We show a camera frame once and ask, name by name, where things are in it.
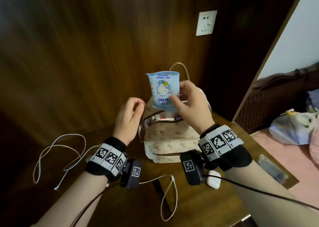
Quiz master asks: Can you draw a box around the right black camera cable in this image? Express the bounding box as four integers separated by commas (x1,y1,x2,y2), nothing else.
203,174,319,211

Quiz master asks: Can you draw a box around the dark wooden shelf cabinet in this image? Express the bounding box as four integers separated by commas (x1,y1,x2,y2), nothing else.
204,0,309,122

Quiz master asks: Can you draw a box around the blue white wet wipe pack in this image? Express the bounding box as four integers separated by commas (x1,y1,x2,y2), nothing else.
146,71,180,112

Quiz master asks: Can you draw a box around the pink quilt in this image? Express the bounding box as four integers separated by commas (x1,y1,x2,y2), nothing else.
309,114,319,165

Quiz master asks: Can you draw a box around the white earbud case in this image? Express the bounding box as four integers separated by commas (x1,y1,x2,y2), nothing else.
206,170,222,189

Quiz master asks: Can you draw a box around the clear plastic bag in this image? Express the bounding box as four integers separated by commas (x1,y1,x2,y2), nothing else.
258,154,288,184

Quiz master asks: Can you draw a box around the pink bed sheet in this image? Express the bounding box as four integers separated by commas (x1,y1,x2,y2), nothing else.
250,129,319,210

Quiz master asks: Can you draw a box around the person's left hand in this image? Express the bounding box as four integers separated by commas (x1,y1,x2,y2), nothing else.
112,97,146,146

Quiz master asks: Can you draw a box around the dark carved bed headboard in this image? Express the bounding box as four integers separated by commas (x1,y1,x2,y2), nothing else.
235,61,319,134

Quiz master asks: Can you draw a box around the black marker wristband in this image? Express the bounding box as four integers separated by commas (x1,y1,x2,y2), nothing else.
85,136,128,177
198,123,253,172

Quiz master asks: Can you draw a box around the long white charging cable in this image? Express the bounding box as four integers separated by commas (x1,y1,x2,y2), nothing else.
33,134,178,222

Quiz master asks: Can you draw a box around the left black camera cable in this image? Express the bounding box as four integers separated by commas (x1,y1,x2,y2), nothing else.
71,182,122,227

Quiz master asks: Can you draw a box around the white wall socket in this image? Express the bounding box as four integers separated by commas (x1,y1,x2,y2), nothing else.
196,10,218,37

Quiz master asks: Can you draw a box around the right black marker wristband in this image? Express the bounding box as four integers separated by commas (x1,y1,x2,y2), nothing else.
198,123,253,172

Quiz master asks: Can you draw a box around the person's right forearm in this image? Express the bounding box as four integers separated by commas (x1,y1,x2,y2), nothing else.
224,159,319,227

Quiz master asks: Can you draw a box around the blue checkered pillow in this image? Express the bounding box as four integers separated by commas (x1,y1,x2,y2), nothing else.
306,89,319,112

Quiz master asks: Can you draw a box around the left black marker wristband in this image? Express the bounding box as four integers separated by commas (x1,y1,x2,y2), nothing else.
85,136,128,177

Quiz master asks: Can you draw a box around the black camera cable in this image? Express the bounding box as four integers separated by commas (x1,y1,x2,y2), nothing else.
71,182,122,227
203,174,319,211

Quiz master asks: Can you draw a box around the cream patterned backpack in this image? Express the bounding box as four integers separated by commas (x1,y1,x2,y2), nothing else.
138,62,212,164

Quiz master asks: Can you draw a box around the person's right hand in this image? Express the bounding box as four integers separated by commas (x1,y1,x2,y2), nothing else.
168,81,215,135

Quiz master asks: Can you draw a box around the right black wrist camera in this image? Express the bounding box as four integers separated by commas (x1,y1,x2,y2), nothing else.
180,150,206,186

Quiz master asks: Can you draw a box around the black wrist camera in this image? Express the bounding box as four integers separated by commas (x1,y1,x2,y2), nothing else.
180,150,206,186
119,159,143,189

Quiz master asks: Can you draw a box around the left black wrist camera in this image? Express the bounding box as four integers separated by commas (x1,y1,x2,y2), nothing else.
119,159,143,189

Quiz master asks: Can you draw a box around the person's left forearm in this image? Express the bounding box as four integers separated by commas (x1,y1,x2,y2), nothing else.
30,171,110,227

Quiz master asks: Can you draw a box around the black stick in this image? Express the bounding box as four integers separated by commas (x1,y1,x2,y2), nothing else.
152,178,172,217

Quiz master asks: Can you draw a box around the translucent plastic shopping bag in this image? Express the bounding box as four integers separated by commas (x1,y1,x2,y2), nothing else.
268,109,317,145

